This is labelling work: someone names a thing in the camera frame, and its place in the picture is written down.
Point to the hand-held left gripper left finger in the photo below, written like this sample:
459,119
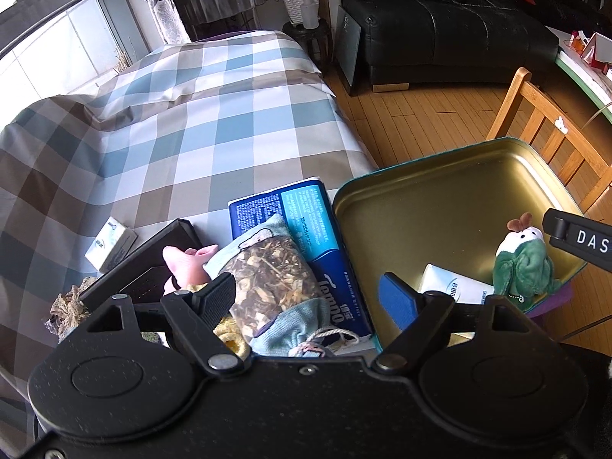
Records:
217,296

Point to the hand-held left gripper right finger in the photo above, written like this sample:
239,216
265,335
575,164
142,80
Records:
397,296

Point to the pale yellow knit item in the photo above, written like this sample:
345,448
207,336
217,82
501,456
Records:
232,342

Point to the light blue herb sachet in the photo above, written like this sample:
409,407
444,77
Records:
267,277

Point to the green plush toy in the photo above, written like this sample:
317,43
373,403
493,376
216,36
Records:
523,263

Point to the gold metal tin box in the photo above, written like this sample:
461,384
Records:
430,201

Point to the beige lace fabric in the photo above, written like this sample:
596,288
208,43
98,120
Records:
67,308

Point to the pink rolled cloth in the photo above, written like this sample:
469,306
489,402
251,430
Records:
184,267

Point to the small white tissue pack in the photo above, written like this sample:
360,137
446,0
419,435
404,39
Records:
454,284
112,244

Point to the purple board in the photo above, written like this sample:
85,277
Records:
554,301

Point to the black flat box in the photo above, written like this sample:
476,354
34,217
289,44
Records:
158,253

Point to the large blue tissue package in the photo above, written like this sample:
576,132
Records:
311,220

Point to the wooden chair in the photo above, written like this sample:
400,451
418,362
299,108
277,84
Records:
521,100

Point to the checkered blue brown blanket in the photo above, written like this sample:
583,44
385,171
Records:
191,129

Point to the red and white box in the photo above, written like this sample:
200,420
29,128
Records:
595,50

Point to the black leather sofa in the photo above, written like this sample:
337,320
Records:
454,38

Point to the dried grass bunch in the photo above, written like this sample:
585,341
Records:
122,60

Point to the dark framed panel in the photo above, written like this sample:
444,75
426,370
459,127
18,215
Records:
346,43

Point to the dark round plant stand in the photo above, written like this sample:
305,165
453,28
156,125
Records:
306,33

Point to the white bottle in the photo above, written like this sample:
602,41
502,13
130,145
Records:
311,16

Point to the patterned white curtain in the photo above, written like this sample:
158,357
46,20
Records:
160,0

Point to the dark window frame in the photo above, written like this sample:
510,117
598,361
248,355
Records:
48,9

